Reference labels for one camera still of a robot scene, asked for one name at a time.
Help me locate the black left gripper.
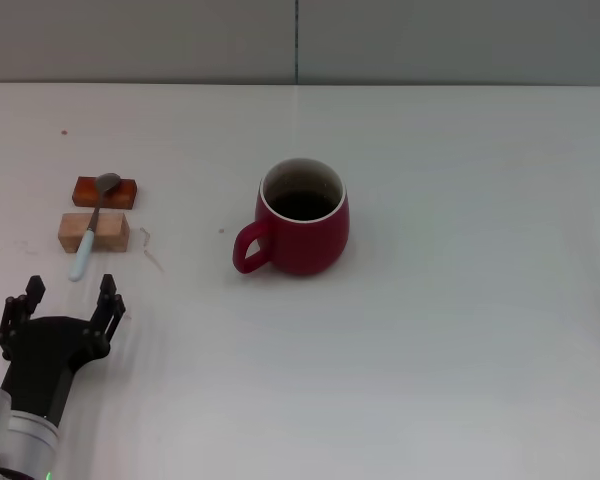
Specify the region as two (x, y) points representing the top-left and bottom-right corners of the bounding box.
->
(0, 273), (128, 427)

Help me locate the spoon with light blue handle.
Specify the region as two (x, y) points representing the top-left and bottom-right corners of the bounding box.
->
(68, 172), (123, 283)

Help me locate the red ceramic coffee cup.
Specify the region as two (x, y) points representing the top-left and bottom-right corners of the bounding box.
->
(232, 158), (352, 277)

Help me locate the light wooden block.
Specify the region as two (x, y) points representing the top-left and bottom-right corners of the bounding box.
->
(57, 212), (131, 254)

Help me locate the dark red wooden block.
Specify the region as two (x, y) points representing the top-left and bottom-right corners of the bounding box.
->
(72, 175), (140, 210)

